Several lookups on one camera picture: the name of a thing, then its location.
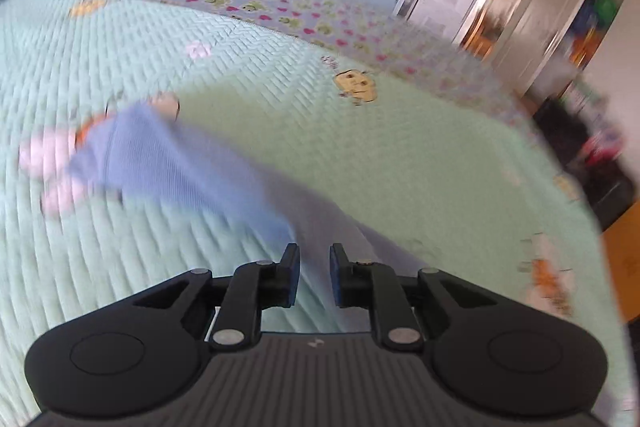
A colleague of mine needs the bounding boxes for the room door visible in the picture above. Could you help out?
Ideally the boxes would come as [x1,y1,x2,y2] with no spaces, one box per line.
[489,0,585,95]

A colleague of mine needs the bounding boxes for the black chair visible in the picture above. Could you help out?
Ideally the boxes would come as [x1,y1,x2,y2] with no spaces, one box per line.
[533,98,636,231]

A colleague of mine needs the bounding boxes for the green quilted bee bedspread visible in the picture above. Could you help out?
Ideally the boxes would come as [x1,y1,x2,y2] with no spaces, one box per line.
[1,0,639,426]

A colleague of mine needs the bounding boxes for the blue fleece pants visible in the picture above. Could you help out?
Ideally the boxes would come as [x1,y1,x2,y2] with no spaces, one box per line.
[68,102,424,333]

